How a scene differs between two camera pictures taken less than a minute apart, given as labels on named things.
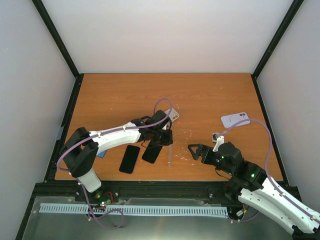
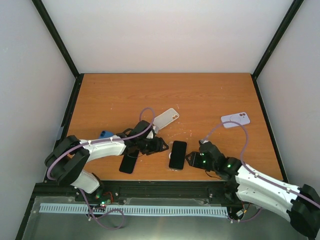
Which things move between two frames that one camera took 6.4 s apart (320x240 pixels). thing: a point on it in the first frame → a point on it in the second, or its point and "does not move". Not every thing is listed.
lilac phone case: x=229 y=120 does not move
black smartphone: x=151 y=153 → x=178 y=155
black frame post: x=294 y=9 does not move
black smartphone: x=129 y=159 does not move
